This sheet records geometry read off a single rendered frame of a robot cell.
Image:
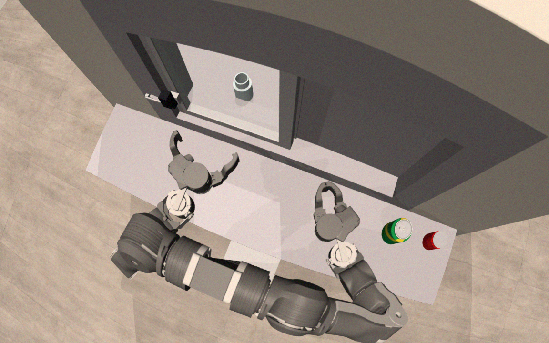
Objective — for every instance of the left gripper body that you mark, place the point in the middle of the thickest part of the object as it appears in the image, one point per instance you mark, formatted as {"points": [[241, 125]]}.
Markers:
{"points": [[189, 175]]}

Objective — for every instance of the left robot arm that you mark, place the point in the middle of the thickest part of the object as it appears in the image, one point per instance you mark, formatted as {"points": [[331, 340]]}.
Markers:
{"points": [[149, 243]]}

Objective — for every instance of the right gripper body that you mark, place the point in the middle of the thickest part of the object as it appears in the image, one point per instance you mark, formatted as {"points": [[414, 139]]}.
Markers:
{"points": [[338, 226]]}

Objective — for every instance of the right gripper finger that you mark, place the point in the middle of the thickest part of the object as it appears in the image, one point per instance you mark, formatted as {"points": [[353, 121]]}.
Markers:
{"points": [[337, 194], [319, 211]]}

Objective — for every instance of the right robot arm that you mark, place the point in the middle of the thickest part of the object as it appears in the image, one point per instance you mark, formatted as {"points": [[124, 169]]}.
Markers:
{"points": [[297, 307]]}

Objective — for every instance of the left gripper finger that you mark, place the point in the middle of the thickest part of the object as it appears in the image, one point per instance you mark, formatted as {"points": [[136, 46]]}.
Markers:
{"points": [[173, 143], [219, 176]]}

